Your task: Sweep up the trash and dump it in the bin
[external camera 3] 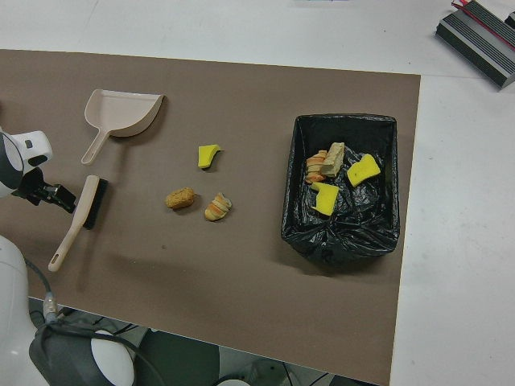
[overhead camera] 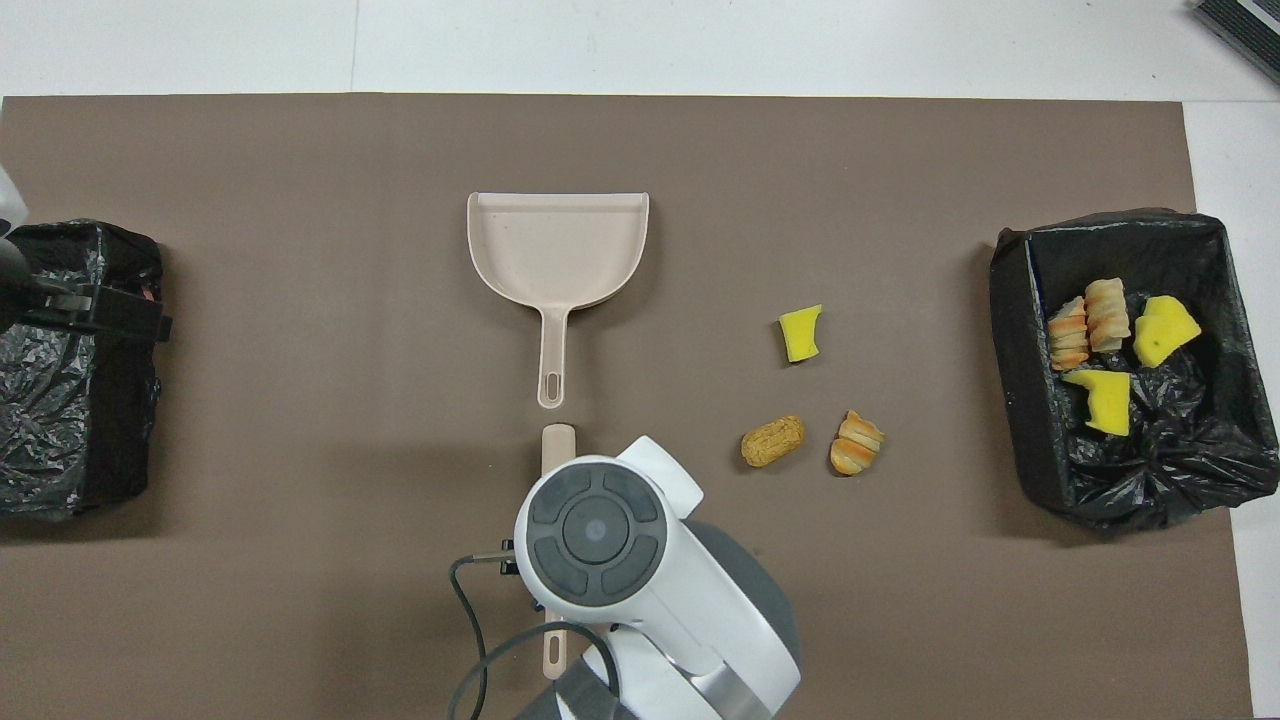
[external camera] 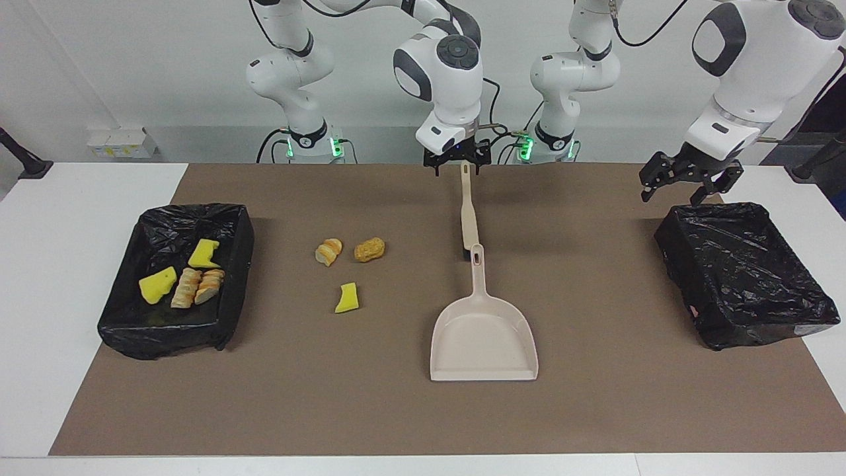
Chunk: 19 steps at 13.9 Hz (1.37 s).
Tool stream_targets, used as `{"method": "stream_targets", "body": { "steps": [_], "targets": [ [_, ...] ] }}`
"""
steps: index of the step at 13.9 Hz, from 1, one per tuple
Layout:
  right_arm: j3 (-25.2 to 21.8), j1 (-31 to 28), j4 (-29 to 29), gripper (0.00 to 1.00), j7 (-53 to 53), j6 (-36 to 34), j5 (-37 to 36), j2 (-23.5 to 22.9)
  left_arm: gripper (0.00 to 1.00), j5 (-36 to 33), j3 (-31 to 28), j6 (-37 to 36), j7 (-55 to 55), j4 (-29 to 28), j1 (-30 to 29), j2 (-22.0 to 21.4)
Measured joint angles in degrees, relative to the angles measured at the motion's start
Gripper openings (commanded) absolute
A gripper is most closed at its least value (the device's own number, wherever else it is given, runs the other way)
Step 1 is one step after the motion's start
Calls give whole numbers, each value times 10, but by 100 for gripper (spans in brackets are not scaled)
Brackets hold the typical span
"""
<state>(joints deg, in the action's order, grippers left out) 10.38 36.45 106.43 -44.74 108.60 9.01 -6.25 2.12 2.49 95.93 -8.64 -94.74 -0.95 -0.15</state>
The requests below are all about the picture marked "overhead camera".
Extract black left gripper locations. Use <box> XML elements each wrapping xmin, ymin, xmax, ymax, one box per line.
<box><xmin>20</xmin><ymin>283</ymin><xmax>174</xmax><ymax>343</ymax></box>

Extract brown toy peanut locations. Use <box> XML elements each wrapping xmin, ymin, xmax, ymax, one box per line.
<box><xmin>740</xmin><ymin>414</ymin><xmax>806</xmax><ymax>469</ymax></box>

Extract large yellow sponge piece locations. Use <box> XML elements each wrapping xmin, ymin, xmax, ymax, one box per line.
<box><xmin>1132</xmin><ymin>295</ymin><xmax>1203</xmax><ymax>368</ymax></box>

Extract green and yellow sponge piece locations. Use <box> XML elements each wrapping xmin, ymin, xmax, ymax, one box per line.
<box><xmin>1061</xmin><ymin>368</ymin><xmax>1132</xmax><ymax>437</ymax></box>

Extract small yellow sponge piece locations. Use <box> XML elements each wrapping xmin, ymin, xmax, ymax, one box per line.
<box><xmin>779</xmin><ymin>304</ymin><xmax>824</xmax><ymax>364</ymax></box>

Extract black bag-lined bin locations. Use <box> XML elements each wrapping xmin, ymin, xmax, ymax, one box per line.
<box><xmin>990</xmin><ymin>207</ymin><xmax>1280</xmax><ymax>534</ymax></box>

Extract dark ribbed panel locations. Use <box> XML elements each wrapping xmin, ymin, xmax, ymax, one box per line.
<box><xmin>1188</xmin><ymin>0</ymin><xmax>1280</xmax><ymax>86</ymax></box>

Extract brown table mat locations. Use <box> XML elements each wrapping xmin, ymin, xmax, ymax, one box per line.
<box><xmin>0</xmin><ymin>93</ymin><xmax>1256</xmax><ymax>720</ymax></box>

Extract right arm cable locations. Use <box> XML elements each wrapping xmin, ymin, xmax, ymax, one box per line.
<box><xmin>447</xmin><ymin>545</ymin><xmax>621</xmax><ymax>720</ymax></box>

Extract small toy croissant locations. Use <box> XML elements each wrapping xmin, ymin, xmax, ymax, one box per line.
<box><xmin>829</xmin><ymin>410</ymin><xmax>886</xmax><ymax>477</ymax></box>

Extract beige brush black bristles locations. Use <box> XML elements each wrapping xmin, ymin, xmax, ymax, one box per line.
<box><xmin>539</xmin><ymin>423</ymin><xmax>579</xmax><ymax>682</ymax></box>

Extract black bin with pink mark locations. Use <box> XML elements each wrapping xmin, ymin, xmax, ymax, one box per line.
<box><xmin>0</xmin><ymin>219</ymin><xmax>164</xmax><ymax>521</ymax></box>

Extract beige plastic dustpan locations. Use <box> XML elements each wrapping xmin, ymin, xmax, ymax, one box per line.
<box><xmin>466</xmin><ymin>191</ymin><xmax>651</xmax><ymax>411</ymax></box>

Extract toy sliced bread chunk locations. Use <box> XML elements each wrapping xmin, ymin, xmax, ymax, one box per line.
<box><xmin>1047</xmin><ymin>296</ymin><xmax>1091</xmax><ymax>372</ymax></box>
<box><xmin>1085</xmin><ymin>278</ymin><xmax>1132</xmax><ymax>354</ymax></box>

